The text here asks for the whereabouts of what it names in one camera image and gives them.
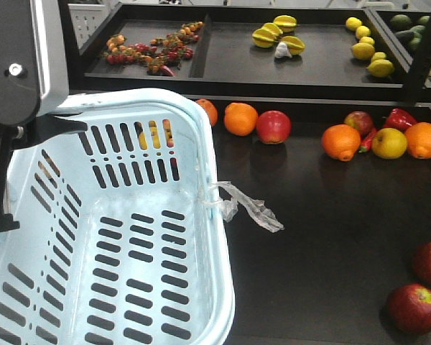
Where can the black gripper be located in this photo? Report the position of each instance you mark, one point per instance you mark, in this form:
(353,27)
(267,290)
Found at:
(36,132)

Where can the light blue plastic basket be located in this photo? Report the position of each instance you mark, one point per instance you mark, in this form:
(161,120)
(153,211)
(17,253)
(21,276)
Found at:
(115,244)

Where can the yellow apple front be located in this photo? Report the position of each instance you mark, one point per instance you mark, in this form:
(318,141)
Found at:
(150,139)

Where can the yellow apple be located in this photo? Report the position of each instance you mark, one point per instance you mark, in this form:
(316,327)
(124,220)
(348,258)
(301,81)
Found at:
(150,139)
(389,144)

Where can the small pink apple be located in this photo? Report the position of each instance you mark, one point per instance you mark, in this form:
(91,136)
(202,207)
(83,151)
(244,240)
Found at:
(168,133)

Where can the cherry tomato vines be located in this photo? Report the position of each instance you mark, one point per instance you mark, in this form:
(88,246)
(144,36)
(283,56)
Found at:
(161,56)

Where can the orange left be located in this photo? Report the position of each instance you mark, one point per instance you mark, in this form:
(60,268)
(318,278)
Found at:
(210,110)

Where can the clear plastic tag strip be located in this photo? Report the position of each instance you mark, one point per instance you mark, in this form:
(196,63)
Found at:
(256,209)

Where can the black upper display tray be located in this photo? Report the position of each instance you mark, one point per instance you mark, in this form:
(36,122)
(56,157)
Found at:
(227,63)

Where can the yellow starfruit pile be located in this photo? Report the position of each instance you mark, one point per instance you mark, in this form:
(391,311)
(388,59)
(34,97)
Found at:
(281,29)

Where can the white garlic bulb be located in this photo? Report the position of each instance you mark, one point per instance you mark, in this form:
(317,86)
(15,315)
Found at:
(282,51)

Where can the orange right group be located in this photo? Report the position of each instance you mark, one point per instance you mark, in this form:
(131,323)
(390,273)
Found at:
(341,142)

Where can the red green apple right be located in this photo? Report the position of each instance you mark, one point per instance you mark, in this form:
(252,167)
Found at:
(361,121)

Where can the red chili pepper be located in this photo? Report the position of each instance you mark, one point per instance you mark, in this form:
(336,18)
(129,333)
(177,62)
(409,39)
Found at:
(366,142)

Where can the black wooden produce stand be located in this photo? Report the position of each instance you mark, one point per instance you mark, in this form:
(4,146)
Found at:
(350,229)

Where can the yellow lemons row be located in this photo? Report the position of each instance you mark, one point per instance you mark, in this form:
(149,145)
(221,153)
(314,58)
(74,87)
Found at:
(379,66)

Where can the yellow apple right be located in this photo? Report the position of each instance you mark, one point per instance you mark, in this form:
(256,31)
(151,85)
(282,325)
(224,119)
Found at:
(389,144)

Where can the red bell pepper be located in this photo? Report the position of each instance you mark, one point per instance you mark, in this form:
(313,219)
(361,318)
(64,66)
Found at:
(399,119)

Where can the green avocado pile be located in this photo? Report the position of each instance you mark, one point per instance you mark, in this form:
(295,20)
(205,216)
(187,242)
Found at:
(407,31)

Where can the orange far right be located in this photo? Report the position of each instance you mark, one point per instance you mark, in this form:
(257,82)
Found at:
(419,140)

